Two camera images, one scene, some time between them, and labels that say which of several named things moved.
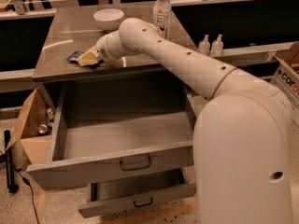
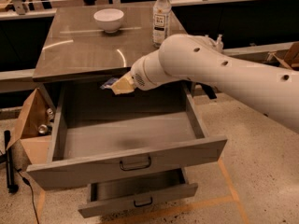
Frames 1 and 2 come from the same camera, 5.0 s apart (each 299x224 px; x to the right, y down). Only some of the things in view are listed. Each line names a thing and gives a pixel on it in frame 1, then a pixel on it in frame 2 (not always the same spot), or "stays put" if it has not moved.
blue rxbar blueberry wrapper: (75, 55) -> (109, 83)
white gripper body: (102, 49) -> (138, 75)
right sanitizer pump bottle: (217, 47) stays put
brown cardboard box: (35, 127) stays put
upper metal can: (50, 115) stays put
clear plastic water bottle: (163, 13) stays put
